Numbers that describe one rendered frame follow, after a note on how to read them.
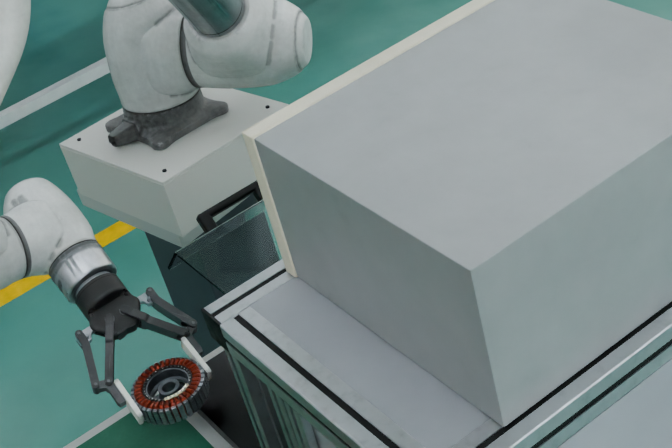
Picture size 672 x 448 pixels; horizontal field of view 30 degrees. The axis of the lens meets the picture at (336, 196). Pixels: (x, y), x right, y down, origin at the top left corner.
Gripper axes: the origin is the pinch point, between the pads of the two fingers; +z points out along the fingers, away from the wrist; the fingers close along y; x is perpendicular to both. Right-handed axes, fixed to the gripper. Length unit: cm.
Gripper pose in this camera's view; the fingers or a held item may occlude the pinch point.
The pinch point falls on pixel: (169, 388)
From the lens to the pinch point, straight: 187.6
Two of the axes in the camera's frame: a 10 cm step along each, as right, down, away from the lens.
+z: 6.1, 7.0, -3.7
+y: -7.9, 4.9, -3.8
